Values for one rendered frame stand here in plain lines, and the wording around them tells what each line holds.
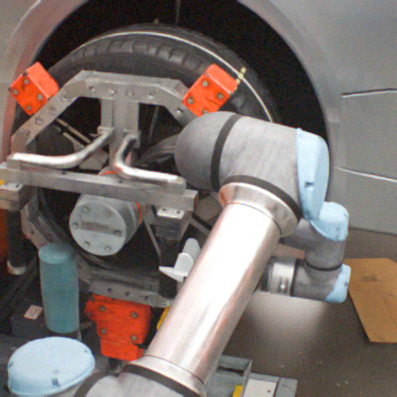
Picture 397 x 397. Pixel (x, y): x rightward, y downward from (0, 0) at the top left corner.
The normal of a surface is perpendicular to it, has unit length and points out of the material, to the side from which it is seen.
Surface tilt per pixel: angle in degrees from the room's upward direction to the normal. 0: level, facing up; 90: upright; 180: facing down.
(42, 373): 7
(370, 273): 12
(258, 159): 33
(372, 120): 90
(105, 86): 90
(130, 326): 90
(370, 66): 90
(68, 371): 8
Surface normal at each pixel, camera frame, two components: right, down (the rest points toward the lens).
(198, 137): -0.62, -0.31
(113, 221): -0.23, 0.43
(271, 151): -0.15, -0.52
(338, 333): 0.05, -0.89
